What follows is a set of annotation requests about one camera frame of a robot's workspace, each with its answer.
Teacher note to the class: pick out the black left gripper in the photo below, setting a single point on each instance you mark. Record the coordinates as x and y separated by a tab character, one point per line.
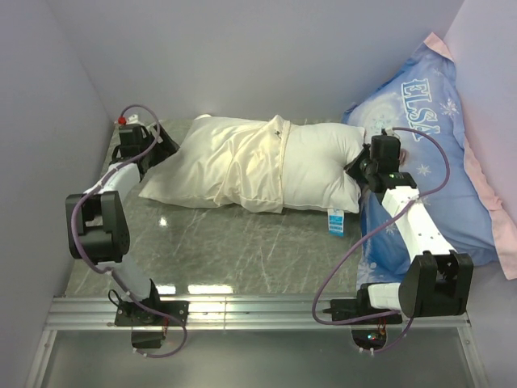
166	149

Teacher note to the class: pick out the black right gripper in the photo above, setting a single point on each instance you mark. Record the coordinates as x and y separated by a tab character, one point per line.
352	168

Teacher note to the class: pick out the white pillow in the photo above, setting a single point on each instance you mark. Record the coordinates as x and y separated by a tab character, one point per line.
315	158

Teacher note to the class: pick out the cream pillowcase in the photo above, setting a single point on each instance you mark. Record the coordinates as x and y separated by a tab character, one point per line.
224	161

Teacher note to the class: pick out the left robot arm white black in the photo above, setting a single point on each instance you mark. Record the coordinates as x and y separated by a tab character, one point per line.
97	228

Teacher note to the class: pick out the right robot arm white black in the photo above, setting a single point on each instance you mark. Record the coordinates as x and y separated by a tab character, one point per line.
438	280

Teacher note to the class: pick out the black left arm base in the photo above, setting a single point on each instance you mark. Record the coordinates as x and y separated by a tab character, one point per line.
149	325

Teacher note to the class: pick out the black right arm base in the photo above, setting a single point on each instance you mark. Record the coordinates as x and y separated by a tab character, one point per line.
372	334

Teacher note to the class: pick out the blue white pillow tag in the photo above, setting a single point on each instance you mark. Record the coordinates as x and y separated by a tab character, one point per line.
335	222

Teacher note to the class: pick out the blue Elsa pillow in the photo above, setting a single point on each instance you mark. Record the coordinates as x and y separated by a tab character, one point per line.
422	103

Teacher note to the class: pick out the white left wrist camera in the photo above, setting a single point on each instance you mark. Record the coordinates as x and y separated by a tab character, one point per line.
128	120

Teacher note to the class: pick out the aluminium mounting rail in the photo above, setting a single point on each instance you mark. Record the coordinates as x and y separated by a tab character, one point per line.
250	341

